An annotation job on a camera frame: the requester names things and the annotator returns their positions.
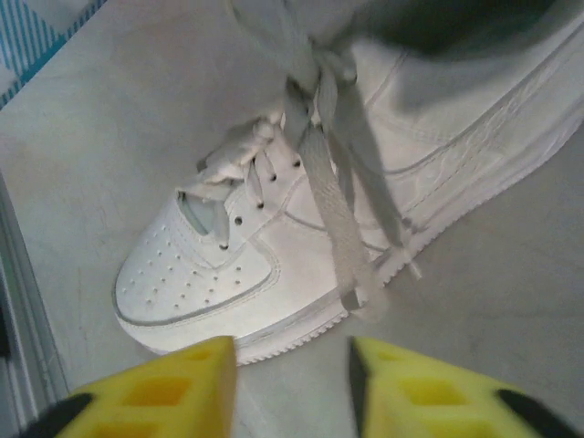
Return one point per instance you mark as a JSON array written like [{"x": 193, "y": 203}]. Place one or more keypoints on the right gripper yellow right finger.
[{"x": 410, "y": 388}]

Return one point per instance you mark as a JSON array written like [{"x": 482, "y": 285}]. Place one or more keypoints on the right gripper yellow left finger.
[{"x": 191, "y": 378}]

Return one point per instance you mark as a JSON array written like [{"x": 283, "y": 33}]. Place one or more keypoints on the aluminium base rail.
[{"x": 27, "y": 319}]

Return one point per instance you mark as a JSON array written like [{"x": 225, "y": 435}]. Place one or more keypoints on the white leather sneaker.
[{"x": 205, "y": 283}]

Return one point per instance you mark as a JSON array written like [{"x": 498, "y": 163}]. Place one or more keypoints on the white shoelace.
[{"x": 333, "y": 219}]

